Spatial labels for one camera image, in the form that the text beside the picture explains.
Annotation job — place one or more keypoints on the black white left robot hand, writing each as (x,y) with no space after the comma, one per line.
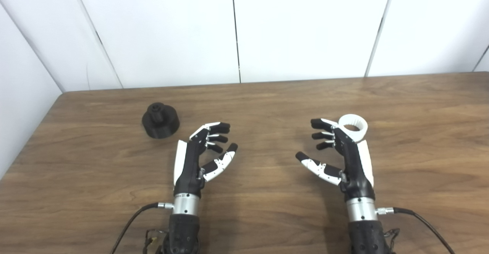
(187,170)

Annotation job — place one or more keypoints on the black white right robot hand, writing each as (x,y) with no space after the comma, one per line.
(357,173)

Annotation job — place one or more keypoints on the round black stepped part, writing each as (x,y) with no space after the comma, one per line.
(162,126)

